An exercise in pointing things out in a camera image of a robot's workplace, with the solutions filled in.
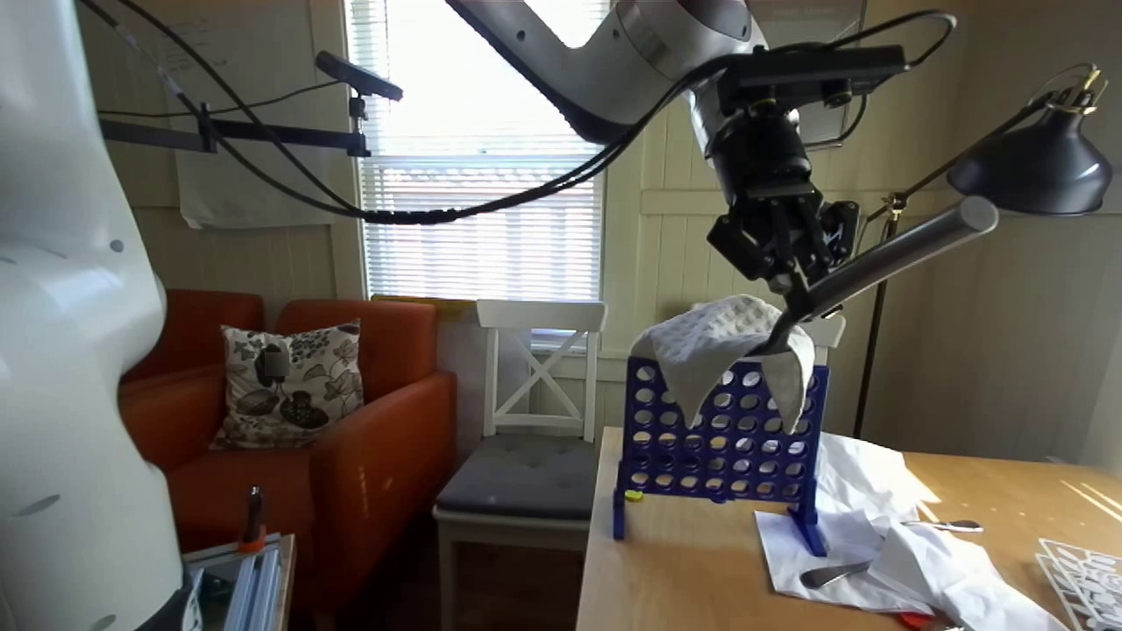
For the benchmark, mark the white floral napkin holder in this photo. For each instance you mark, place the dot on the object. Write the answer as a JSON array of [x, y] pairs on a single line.
[[1089, 584]]

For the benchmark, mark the black floor lamp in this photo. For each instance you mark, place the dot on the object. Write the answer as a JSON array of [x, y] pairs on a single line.
[[1002, 340]]

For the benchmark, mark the crumpled white paper napkins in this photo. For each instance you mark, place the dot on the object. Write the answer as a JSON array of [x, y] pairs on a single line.
[[868, 513]]

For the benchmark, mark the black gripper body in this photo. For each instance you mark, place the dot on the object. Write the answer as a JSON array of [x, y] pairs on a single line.
[[774, 221]]

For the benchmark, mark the box of books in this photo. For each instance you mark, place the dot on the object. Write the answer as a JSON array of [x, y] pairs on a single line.
[[245, 584]]

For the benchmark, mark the white wooden chair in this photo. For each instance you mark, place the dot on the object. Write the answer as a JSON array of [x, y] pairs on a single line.
[[539, 384]]

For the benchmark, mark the white waffle towel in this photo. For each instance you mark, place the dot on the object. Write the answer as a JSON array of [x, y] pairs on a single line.
[[697, 343]]

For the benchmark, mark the floral patterned cushion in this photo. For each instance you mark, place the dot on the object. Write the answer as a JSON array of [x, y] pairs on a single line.
[[281, 391]]

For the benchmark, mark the grey chair cushion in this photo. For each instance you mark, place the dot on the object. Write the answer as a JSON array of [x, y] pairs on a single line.
[[531, 479]]

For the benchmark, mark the orange armchair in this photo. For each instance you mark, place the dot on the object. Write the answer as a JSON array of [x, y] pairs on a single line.
[[345, 494]]

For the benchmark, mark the blue connect four gameboard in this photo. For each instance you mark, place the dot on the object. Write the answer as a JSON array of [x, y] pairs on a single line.
[[733, 450]]

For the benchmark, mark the spatula with silver handle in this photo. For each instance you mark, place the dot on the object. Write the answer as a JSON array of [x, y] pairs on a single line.
[[939, 233]]

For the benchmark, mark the silver spoon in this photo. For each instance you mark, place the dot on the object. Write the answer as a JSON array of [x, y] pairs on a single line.
[[821, 575]]

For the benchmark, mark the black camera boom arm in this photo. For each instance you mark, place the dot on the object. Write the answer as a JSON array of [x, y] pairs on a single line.
[[209, 132]]

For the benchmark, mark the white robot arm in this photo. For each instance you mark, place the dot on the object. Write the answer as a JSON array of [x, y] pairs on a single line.
[[84, 523]]

